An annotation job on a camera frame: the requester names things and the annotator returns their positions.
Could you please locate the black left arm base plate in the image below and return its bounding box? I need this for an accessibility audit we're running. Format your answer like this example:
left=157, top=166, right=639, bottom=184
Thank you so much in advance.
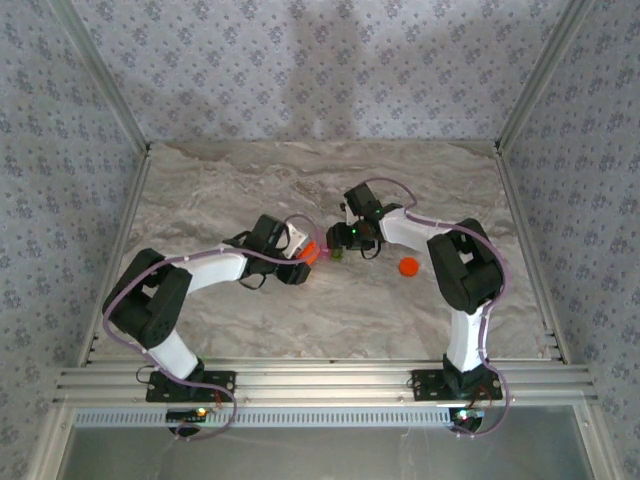
left=145, top=370, right=237, bottom=403

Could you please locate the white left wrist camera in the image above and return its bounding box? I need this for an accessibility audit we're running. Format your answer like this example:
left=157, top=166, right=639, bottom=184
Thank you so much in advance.
left=285, top=220, right=316, bottom=252

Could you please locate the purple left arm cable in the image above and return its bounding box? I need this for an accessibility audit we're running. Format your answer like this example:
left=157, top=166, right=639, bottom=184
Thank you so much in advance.
left=102, top=213, right=331, bottom=444

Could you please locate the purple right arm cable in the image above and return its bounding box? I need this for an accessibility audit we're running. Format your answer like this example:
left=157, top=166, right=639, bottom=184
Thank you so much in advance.
left=357, top=177, right=514, bottom=439

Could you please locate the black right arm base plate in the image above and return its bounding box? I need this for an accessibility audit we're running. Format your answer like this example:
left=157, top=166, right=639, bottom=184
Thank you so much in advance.
left=410, top=369, right=503, bottom=401

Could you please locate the aluminium corner post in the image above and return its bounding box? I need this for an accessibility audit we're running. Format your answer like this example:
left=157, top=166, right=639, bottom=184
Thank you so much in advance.
left=48, top=0, right=153, bottom=154
left=493, top=0, right=600, bottom=154

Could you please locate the grey slotted cable duct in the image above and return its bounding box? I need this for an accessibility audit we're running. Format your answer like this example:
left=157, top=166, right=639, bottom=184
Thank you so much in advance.
left=73, top=405, right=454, bottom=430

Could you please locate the grey metal sheet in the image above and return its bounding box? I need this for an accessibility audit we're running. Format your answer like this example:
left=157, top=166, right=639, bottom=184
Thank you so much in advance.
left=54, top=405, right=601, bottom=480

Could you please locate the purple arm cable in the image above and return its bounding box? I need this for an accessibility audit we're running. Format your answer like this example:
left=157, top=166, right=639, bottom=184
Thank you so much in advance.
left=357, top=177, right=514, bottom=439
left=102, top=213, right=331, bottom=444

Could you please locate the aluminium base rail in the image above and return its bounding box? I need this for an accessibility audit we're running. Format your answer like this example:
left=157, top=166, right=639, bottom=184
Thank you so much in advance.
left=52, top=357, right=599, bottom=406

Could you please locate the orange pill bottle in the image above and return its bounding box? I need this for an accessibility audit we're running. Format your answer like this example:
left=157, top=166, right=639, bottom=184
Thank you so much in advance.
left=295, top=239, right=322, bottom=267

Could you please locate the small circuit board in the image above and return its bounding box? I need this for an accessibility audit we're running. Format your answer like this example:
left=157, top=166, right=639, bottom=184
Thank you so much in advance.
left=166, top=407, right=209, bottom=422
left=448, top=407, right=486, bottom=424

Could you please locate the aluminium side rail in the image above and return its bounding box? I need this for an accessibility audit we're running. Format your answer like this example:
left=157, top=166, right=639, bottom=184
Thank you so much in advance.
left=493, top=144, right=572, bottom=365
left=74, top=147, right=154, bottom=369

